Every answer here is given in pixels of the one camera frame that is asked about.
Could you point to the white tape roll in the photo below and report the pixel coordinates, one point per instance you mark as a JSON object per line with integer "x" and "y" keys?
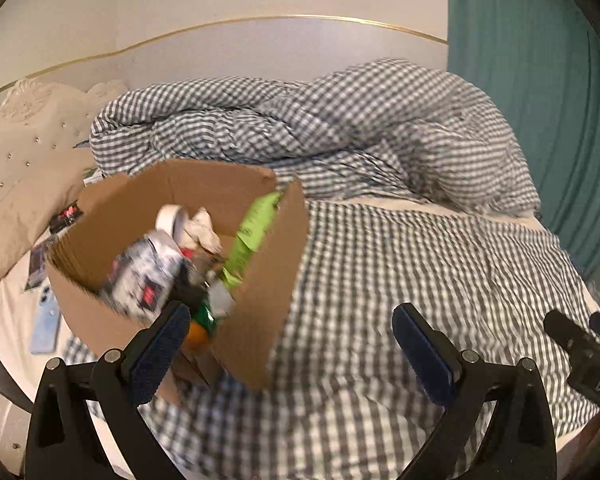
{"x": 172, "y": 220}

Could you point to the teal curtain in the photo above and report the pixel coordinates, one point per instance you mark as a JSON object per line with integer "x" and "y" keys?
{"x": 539, "y": 61}

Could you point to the checkered duvet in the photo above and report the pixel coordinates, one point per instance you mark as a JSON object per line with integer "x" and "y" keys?
{"x": 387, "y": 128}

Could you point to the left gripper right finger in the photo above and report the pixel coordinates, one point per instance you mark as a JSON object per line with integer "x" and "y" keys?
{"x": 519, "y": 441}

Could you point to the floral tissue pack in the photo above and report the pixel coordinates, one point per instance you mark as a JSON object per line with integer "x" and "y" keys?
{"x": 142, "y": 276}

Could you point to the orange fruit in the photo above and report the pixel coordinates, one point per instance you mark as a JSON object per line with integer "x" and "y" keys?
{"x": 198, "y": 337}

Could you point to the lime green pouch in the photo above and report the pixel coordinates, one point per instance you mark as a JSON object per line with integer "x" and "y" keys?
{"x": 249, "y": 238}

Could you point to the white tissue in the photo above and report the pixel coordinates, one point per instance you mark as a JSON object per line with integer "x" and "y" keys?
{"x": 198, "y": 233}

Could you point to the green plastic package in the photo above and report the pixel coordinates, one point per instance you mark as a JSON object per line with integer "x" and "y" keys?
{"x": 203, "y": 316}

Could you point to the beige pillow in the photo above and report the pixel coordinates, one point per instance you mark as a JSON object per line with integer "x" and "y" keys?
{"x": 26, "y": 210}

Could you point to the beige tufted headboard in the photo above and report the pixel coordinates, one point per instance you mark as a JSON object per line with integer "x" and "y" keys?
{"x": 39, "y": 118}

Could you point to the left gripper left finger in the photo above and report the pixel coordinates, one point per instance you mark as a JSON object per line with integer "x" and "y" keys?
{"x": 62, "y": 440}

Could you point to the blue smartphone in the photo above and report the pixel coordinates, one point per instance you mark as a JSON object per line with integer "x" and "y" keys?
{"x": 46, "y": 324}

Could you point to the cardboard box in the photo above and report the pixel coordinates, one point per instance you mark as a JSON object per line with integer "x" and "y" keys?
{"x": 121, "y": 209}

